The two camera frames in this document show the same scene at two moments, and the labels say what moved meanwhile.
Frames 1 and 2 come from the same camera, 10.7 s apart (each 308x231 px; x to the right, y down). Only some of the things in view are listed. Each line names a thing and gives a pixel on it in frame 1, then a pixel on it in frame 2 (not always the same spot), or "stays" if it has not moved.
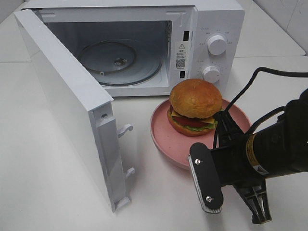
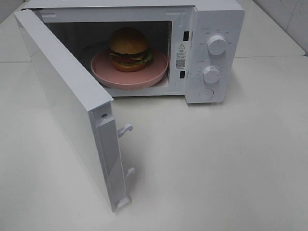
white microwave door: [84, 107] stays
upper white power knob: [217, 44] stays
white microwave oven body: [146, 48] stays
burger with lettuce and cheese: [194, 104] to [129, 50]
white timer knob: [211, 74] stays
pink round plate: [175, 147] to [103, 70]
